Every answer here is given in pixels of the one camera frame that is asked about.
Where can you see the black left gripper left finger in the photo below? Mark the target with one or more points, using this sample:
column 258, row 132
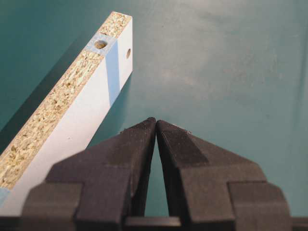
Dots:
column 94, row 190

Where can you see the white particle board strip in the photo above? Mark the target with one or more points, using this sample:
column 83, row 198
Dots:
column 66, row 120

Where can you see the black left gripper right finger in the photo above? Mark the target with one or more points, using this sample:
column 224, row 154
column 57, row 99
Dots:
column 213, row 189

